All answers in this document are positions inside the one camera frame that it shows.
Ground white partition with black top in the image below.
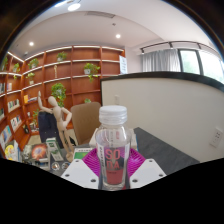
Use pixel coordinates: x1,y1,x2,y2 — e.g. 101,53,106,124
99,70,224,164

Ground clear bottle with pink label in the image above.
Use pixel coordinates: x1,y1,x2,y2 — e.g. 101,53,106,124
94,105,133,192

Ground window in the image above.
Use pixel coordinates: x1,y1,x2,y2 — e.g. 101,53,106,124
178,49,224,84

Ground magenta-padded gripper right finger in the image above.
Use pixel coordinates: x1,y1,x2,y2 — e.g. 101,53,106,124
126,147,167,190

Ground grey curtain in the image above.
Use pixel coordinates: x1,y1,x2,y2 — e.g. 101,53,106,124
139,48,182,73

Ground green and white tissue box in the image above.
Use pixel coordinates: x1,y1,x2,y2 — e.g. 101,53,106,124
73,147,96,161

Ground white wall socket plate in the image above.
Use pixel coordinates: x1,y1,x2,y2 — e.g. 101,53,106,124
209,127,224,149

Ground ceiling lights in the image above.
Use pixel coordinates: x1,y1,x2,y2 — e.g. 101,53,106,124
28,0,123,48

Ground wooden artist mannequin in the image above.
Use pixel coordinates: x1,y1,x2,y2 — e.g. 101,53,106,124
37,90,76,163

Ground dark blue office chair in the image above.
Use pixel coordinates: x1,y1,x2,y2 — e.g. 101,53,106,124
37,110,64,149

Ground orange wooden shelf unit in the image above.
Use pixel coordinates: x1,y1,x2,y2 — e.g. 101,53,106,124
0,44,127,158

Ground book with orange circle cover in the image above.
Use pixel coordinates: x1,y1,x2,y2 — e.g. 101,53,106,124
30,143,49,163

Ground tan upholstered chair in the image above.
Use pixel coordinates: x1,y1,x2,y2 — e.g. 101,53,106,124
70,101,102,146

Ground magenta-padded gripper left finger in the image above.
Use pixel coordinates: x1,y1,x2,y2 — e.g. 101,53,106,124
60,147,101,190

